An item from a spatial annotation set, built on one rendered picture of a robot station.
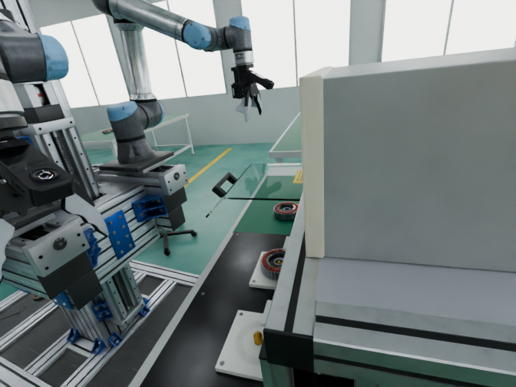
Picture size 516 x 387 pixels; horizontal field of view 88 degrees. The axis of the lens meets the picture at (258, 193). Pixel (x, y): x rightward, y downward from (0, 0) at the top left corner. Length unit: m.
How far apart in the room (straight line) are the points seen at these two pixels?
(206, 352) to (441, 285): 0.52
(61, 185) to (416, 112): 0.38
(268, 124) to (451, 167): 5.10
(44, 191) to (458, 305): 0.43
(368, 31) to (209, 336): 4.86
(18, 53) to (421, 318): 0.64
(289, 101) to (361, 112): 4.94
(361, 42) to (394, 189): 4.85
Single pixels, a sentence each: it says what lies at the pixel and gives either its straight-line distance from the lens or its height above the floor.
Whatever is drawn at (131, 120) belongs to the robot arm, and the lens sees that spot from 1.22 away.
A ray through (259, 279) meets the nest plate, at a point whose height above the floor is 0.78.
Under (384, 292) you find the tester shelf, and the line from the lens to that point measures 0.31.
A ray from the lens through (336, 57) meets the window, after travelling 5.09.
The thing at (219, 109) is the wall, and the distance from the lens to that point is 5.61.
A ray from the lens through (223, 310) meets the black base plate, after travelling 0.77.
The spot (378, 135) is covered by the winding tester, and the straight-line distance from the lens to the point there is 0.28.
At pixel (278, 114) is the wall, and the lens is 5.27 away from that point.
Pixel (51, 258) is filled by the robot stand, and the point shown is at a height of 0.94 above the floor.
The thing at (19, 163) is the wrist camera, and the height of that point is 1.26.
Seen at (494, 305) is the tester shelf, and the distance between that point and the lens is 0.34.
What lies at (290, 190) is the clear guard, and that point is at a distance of 0.64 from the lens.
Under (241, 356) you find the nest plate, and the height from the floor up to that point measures 0.78.
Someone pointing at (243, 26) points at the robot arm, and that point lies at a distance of 1.11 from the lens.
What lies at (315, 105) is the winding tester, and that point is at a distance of 0.27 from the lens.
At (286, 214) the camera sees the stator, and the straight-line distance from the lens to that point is 1.11.
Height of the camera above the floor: 1.33
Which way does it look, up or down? 25 degrees down
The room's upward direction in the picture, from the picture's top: 7 degrees counter-clockwise
